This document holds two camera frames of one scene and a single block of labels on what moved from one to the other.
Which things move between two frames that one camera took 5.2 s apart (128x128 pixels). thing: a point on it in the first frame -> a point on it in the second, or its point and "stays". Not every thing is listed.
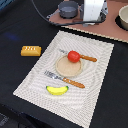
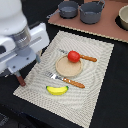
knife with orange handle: x=85 y=57 stays
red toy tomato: x=74 y=56 stays
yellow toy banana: x=57 y=90 stays
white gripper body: x=94 y=10 -> x=20 y=49
